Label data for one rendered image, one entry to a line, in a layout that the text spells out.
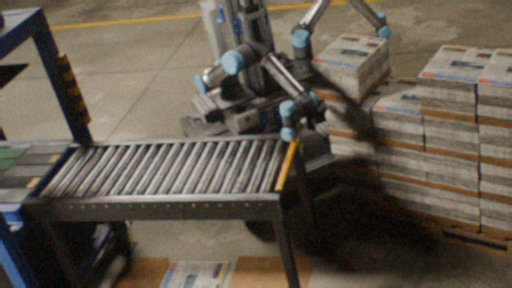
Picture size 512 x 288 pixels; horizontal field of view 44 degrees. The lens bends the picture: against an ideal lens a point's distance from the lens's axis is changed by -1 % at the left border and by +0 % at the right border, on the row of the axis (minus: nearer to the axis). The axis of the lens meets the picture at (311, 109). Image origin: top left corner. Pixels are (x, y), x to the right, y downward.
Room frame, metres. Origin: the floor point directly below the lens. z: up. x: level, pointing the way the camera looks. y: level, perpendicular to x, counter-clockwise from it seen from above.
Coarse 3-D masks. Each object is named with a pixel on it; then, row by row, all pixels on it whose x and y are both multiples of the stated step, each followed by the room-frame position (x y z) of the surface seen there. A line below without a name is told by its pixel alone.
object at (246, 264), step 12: (240, 264) 2.76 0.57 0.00; (252, 264) 2.74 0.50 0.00; (264, 264) 2.73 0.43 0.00; (276, 264) 2.71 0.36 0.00; (300, 264) 2.67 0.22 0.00; (312, 264) 2.65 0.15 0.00; (240, 276) 2.66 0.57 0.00; (252, 276) 2.65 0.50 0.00; (264, 276) 2.63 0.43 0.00; (276, 276) 2.61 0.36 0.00; (300, 276) 2.58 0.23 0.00
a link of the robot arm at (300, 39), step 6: (300, 30) 3.55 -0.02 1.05; (306, 30) 3.53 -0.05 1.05; (294, 36) 3.49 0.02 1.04; (300, 36) 3.48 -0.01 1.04; (306, 36) 3.47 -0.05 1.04; (294, 42) 3.46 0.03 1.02; (300, 42) 3.44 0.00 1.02; (306, 42) 3.45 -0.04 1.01; (294, 48) 3.47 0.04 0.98; (300, 48) 3.44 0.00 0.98; (306, 48) 3.45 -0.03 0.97; (294, 54) 3.48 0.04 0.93; (300, 54) 3.44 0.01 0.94; (306, 54) 3.44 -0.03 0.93
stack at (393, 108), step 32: (384, 96) 2.96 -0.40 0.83; (416, 96) 2.90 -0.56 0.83; (352, 128) 2.93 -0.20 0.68; (384, 128) 2.82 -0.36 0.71; (416, 128) 2.72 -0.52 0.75; (448, 128) 2.62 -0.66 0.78; (480, 128) 2.52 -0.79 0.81; (352, 160) 2.95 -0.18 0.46; (384, 160) 2.83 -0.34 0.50; (416, 160) 2.72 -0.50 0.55; (448, 160) 2.61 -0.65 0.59; (352, 192) 2.97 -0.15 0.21; (384, 192) 2.85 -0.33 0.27; (416, 192) 2.73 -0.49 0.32; (448, 192) 2.63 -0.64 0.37; (384, 224) 2.86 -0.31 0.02; (448, 224) 2.63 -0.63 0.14
